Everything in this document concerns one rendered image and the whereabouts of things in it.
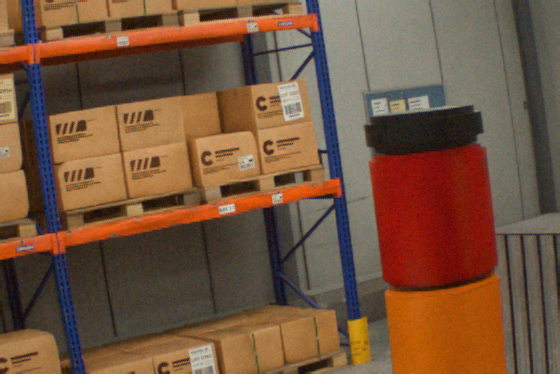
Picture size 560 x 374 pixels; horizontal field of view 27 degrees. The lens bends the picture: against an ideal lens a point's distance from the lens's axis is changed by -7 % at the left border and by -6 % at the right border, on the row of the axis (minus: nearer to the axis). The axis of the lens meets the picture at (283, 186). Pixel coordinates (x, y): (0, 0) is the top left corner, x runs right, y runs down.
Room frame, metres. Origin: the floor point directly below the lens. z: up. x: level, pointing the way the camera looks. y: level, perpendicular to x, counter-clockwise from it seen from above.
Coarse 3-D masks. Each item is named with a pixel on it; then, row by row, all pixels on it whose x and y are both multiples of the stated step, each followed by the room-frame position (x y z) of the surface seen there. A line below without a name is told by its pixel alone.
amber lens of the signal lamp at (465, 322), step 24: (408, 288) 0.49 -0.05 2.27; (432, 288) 0.48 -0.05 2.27; (456, 288) 0.47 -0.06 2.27; (480, 288) 0.47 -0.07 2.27; (408, 312) 0.47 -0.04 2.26; (432, 312) 0.47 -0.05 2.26; (456, 312) 0.47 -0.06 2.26; (480, 312) 0.47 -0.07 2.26; (408, 336) 0.48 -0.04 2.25; (432, 336) 0.47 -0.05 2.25; (456, 336) 0.47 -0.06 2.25; (480, 336) 0.47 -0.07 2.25; (504, 336) 0.49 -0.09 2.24; (408, 360) 0.48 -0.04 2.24; (432, 360) 0.47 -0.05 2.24; (456, 360) 0.47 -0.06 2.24; (480, 360) 0.47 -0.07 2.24; (504, 360) 0.48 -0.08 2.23
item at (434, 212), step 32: (384, 160) 0.48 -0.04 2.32; (416, 160) 0.47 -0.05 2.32; (448, 160) 0.47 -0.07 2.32; (480, 160) 0.48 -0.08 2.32; (384, 192) 0.48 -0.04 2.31; (416, 192) 0.47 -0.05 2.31; (448, 192) 0.47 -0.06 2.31; (480, 192) 0.47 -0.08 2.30; (384, 224) 0.48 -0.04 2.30; (416, 224) 0.47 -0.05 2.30; (448, 224) 0.47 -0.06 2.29; (480, 224) 0.47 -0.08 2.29; (384, 256) 0.49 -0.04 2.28; (416, 256) 0.47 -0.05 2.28; (448, 256) 0.47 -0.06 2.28; (480, 256) 0.47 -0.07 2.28
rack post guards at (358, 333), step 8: (360, 320) 10.10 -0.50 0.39; (352, 328) 10.08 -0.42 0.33; (360, 328) 10.10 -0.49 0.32; (352, 336) 10.08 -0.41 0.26; (360, 336) 10.09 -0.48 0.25; (368, 336) 10.17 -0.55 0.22; (352, 344) 10.09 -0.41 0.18; (360, 344) 10.09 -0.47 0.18; (368, 344) 10.14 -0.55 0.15; (352, 352) 10.10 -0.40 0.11; (360, 352) 10.08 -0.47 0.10; (368, 352) 10.13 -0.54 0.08; (352, 360) 10.11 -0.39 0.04; (360, 360) 10.07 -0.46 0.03; (368, 360) 10.13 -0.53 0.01
